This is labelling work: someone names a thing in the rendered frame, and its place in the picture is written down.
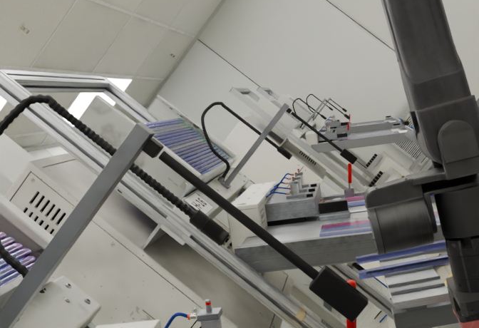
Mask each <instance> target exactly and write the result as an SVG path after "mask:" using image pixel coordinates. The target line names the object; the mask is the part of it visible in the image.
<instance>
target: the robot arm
mask: <svg viewBox="0 0 479 328"><path fill-rule="evenodd" d="M381 4H382V7H383V11H384V14H385V17H386V22H387V24H388V29H389V32H390V35H391V40H392V42H393V47H394V50H395V52H396V57H397V61H398V65H399V68H400V72H401V80H402V83H403V88H404V91H405V94H406V98H407V101H408V106H409V109H410V111H409V114H410V117H411V122H412V125H413V129H414V132H415V135H416V140H417V143H418V146H419V148H420V149H421V152H422V153H423V154H424V155H425V156H426V157H427V158H429V159H431V160H432V164H433V169H432V170H427V171H423V172H419V173H414V174H410V175H407V176H402V178H398V179H395V180H392V181H389V182H386V183H382V184H380V185H374V186H373V187H370V188H368V189H367V190H366V191H365V193H364V200H365V203H366V209H367V213H368V217H367V218H368V219H369V222H370V226H371V231H372V235H373V240H374V242H375V246H376V251H377V253H378V255H382V254H386V253H390V252H396V251H400V250H406V249H409V248H413V247H419V246H423V245H429V244H433V243H434V236H433V234H435V233H437V232H438V229H437V224H436V218H435V215H434V211H433V206H432V202H431V197H430V195H434V198H435V202H436V207H437V211H438V216H439V220H440V224H441V229H442V232H443V236H444V238H445V243H446V246H445V247H446V250H447V254H448V259H449V263H450V268H451V272H452V277H448V278H446V282H447V288H448V294H449V297H450V303H451V305H452V307H453V312H454V314H455V316H456V317H457V318H458V321H459V323H460V325H461V327H462V328H479V177H478V173H479V110H478V105H477V102H476V99H475V95H471V92H470V88H469V85H468V80H467V78H466V74H465V70H464V68H463V64H462V61H461V59H460V57H459V55H458V53H457V51H456V48H455V44H454V42H453V37H452V34H451V31H450V26H449V24H448V20H447V16H446V13H445V9H444V6H443V2H442V0H381Z"/></svg>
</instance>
